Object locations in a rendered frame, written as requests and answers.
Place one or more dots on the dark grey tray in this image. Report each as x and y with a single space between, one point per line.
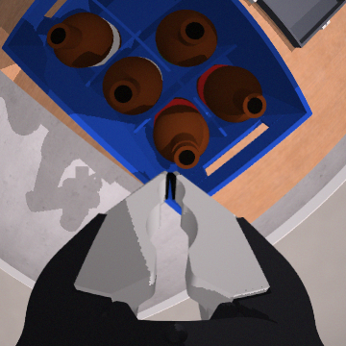
304 17

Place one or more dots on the brown glass bottle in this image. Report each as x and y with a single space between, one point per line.
139 88
179 35
232 93
180 129
84 39

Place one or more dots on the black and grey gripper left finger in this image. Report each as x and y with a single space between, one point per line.
110 259

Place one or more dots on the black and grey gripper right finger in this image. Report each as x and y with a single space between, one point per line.
230 261

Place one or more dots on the blue plastic crate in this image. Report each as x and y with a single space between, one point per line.
129 138

